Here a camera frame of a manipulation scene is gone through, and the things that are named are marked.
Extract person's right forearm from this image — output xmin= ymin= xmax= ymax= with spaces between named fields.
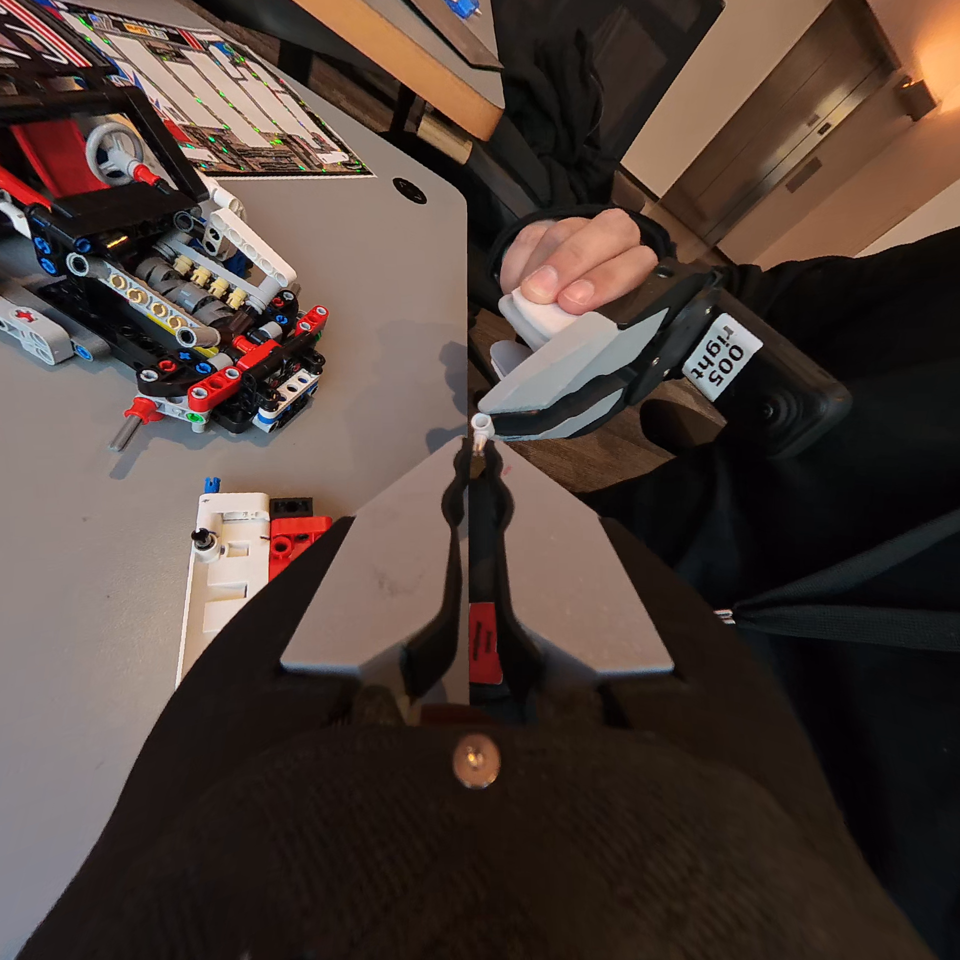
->
xmin=637 ymin=213 xmax=960 ymax=391

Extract grey desk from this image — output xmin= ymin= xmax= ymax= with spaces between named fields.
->
xmin=0 ymin=0 xmax=471 ymax=960

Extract black lanyard strap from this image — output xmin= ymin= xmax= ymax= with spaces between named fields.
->
xmin=731 ymin=510 xmax=960 ymax=654

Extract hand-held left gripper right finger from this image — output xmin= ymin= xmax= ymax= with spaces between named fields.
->
xmin=483 ymin=441 xmax=676 ymax=691

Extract red white brick panel assembly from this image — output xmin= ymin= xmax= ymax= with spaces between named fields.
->
xmin=174 ymin=474 xmax=335 ymax=690

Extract black mesh office chair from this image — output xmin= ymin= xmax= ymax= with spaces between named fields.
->
xmin=491 ymin=0 xmax=727 ymax=226

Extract holographic sticker sheet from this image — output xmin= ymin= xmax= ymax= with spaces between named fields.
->
xmin=67 ymin=0 xmax=376 ymax=179

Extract brown door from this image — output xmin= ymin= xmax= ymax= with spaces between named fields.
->
xmin=660 ymin=0 xmax=901 ymax=264

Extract wooden board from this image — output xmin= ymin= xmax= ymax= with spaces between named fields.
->
xmin=291 ymin=0 xmax=505 ymax=141

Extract person's black top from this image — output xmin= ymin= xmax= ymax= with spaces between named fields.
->
xmin=585 ymin=352 xmax=960 ymax=960

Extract wall lamp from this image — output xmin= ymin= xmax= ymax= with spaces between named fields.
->
xmin=896 ymin=75 xmax=942 ymax=123

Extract person's right hand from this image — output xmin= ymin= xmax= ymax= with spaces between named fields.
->
xmin=499 ymin=207 xmax=661 ymax=309

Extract brick car model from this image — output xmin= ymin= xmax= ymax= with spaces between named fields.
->
xmin=0 ymin=75 xmax=331 ymax=453

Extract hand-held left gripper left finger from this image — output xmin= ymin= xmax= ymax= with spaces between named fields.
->
xmin=279 ymin=437 xmax=472 ymax=697

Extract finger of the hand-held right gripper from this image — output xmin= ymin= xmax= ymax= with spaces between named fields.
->
xmin=476 ymin=309 xmax=669 ymax=420
xmin=491 ymin=371 xmax=640 ymax=445

